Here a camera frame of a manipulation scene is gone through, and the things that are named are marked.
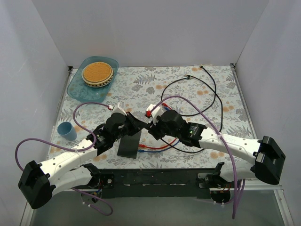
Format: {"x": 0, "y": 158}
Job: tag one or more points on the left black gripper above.
{"x": 131, "y": 121}

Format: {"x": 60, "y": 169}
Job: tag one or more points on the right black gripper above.
{"x": 155, "y": 128}

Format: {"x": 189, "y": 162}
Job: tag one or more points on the black network switch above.
{"x": 129, "y": 145}

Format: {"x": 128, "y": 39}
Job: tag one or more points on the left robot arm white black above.
{"x": 40, "y": 181}

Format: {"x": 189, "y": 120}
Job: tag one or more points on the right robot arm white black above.
{"x": 261, "y": 159}

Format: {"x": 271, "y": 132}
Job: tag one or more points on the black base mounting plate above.
{"x": 128, "y": 183}

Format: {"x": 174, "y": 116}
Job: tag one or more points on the blue transparent plastic tray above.
{"x": 80, "y": 91}

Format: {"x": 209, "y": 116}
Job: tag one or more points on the woven orange round basket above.
{"x": 97, "y": 74}

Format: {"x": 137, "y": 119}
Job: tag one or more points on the floral patterned table mat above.
{"x": 207, "y": 95}

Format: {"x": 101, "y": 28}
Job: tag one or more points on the small blue plastic cup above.
{"x": 67, "y": 131}

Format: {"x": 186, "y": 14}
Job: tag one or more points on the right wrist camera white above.
{"x": 154, "y": 113}

